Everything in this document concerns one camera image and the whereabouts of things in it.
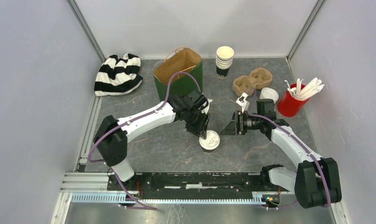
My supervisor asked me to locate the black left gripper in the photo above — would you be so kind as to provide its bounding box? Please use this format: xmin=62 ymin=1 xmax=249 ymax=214
xmin=185 ymin=109 xmax=211 ymax=140

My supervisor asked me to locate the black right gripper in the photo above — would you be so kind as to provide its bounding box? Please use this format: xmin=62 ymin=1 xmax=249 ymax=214
xmin=219 ymin=111 xmax=262 ymax=136

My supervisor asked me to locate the single paper coffee cup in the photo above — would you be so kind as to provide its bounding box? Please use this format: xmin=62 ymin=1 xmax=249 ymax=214
xmin=201 ymin=146 xmax=217 ymax=153

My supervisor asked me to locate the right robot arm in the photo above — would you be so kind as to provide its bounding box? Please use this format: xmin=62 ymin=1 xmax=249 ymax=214
xmin=221 ymin=97 xmax=342 ymax=209

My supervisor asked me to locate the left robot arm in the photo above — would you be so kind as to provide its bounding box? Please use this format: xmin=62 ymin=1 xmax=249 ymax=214
xmin=89 ymin=90 xmax=210 ymax=190

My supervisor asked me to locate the brown cardboard cup carrier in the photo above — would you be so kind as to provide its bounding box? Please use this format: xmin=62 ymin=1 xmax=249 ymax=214
xmin=232 ymin=67 xmax=273 ymax=96

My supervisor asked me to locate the red cup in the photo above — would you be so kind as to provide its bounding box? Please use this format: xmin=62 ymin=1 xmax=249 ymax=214
xmin=277 ymin=91 xmax=310 ymax=117

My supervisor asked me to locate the stack of paper cups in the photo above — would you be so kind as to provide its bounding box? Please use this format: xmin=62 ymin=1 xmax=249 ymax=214
xmin=216 ymin=46 xmax=234 ymax=78

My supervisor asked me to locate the green brown paper bag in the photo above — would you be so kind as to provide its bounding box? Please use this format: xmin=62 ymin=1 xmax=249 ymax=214
xmin=153 ymin=47 xmax=203 ymax=101

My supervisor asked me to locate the white wrapped straws bundle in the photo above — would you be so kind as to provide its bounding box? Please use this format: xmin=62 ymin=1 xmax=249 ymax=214
xmin=284 ymin=77 xmax=325 ymax=101

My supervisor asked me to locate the black white striped cloth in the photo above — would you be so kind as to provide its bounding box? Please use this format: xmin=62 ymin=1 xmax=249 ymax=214
xmin=94 ymin=53 xmax=143 ymax=97

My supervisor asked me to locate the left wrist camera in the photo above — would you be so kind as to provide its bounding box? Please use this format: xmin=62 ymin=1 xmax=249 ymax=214
xmin=201 ymin=99 xmax=213 ymax=114

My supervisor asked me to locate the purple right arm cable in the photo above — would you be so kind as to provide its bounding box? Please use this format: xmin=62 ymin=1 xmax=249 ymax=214
xmin=245 ymin=88 xmax=332 ymax=211

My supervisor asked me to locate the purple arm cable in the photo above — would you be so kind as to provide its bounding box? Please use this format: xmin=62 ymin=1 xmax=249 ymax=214
xmin=245 ymin=88 xmax=332 ymax=211
xmin=87 ymin=71 xmax=202 ymax=211

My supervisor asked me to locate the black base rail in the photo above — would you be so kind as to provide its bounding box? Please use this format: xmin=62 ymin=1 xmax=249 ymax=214
xmin=106 ymin=170 xmax=287 ymax=200

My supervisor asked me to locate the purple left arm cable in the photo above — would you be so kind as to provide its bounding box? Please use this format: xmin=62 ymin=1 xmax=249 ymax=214
xmin=87 ymin=71 xmax=202 ymax=211

